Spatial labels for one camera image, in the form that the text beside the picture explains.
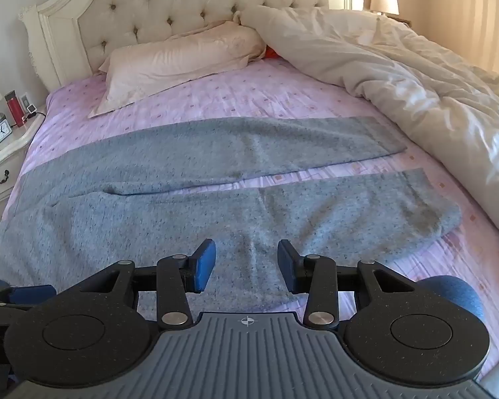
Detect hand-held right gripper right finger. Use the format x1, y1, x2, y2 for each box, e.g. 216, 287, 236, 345
277, 240, 420, 328

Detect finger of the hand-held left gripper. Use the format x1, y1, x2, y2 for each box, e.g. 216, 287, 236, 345
0, 283, 56, 310

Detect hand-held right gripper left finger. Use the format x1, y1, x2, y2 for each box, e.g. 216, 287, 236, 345
73, 239, 217, 330

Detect grey speckled pants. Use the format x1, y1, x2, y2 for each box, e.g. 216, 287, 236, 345
0, 116, 462, 313

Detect white nightstand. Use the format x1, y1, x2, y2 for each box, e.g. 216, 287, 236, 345
0, 107, 47, 222

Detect blue speckled round object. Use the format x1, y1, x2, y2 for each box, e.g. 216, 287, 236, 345
418, 276, 486, 329

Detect pink patterned bedsheet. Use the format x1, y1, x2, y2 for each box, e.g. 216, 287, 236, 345
0, 56, 499, 383

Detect red bottle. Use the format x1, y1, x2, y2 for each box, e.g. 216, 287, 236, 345
4, 90, 26, 128

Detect cream pillow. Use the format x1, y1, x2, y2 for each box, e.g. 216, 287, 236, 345
87, 21, 267, 119

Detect cream duvet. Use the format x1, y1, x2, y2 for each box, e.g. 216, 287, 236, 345
233, 5, 499, 255

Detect white tufted headboard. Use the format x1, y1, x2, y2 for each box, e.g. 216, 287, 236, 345
19, 0, 354, 92

